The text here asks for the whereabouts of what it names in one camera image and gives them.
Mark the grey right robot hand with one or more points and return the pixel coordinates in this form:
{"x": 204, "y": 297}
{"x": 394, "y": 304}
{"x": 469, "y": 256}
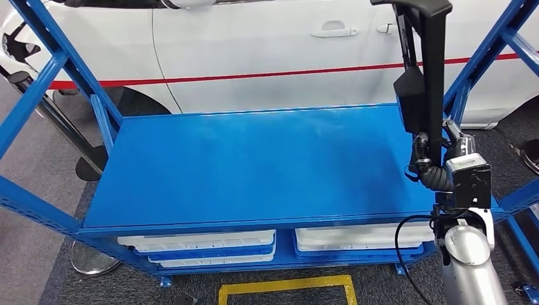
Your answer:
{"x": 461, "y": 145}

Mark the long black plastic trim part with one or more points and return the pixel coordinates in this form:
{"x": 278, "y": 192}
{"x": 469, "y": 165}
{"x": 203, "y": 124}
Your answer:
{"x": 433, "y": 84}

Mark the black round floor base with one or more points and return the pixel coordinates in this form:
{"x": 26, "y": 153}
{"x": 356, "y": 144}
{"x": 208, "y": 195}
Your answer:
{"x": 531, "y": 158}

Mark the blue plastic crate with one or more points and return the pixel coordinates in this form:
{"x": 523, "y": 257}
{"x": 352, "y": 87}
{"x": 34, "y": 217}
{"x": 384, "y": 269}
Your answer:
{"x": 210, "y": 254}
{"x": 358, "y": 256}

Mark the white car with red stripe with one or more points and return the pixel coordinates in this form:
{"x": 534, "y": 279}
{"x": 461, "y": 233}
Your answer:
{"x": 252, "y": 50}

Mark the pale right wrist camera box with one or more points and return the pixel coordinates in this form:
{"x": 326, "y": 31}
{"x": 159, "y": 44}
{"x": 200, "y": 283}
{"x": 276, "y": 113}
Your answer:
{"x": 471, "y": 181}

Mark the black stanchion post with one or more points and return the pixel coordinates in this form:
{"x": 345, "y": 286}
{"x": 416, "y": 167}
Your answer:
{"x": 90, "y": 166}

